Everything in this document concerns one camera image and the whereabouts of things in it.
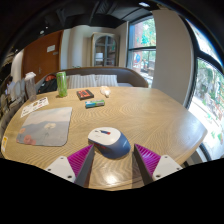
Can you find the group of white chairs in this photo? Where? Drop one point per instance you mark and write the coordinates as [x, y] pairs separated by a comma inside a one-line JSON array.
[[15, 93]]

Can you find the small teal and white box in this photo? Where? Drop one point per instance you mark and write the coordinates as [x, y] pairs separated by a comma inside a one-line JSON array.
[[94, 103]]

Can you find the grey floral print mouse pad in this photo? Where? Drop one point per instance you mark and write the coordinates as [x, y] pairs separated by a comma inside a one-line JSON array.
[[46, 126]]

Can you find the black box with red print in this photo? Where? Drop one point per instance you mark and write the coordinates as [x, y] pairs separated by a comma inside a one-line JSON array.
[[85, 94]]

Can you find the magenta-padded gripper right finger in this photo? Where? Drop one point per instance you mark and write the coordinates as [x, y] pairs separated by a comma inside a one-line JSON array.
[[163, 166]]

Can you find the window with dark frame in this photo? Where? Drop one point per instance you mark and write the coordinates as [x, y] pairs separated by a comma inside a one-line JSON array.
[[143, 50], [210, 96]]

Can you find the striped cushion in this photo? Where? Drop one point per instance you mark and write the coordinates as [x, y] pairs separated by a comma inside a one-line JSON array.
[[81, 81], [106, 80]]

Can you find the brown curved sofa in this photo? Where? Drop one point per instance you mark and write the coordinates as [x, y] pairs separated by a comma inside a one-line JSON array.
[[130, 76]]

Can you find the brown wooden door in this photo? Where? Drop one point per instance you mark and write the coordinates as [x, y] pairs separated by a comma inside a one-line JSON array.
[[38, 61]]

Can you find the white sticker sheet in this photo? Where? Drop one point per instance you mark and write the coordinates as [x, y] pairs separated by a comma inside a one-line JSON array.
[[34, 106]]

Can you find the yellow sticker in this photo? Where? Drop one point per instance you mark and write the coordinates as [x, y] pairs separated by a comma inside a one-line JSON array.
[[4, 144]]

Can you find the clear shaker bottle white lid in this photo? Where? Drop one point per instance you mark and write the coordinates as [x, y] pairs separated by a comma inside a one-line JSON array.
[[30, 88]]

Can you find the black backpack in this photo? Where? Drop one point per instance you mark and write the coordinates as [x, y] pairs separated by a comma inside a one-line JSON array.
[[48, 85]]

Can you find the arched glass door cabinet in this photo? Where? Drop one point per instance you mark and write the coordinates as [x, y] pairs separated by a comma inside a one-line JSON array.
[[105, 50]]

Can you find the white squeeze tube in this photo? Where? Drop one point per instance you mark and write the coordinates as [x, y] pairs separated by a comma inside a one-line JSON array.
[[105, 91]]

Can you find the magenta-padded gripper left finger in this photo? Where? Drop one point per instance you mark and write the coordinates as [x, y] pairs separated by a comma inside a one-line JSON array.
[[63, 168]]

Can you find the white and blue computer mouse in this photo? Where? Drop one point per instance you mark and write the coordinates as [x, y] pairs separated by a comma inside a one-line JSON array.
[[110, 141]]

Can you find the white sign on door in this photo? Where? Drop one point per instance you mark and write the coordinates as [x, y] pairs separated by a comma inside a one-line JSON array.
[[51, 48]]

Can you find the green drink can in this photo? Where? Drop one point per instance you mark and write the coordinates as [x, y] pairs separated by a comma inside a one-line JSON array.
[[62, 85]]

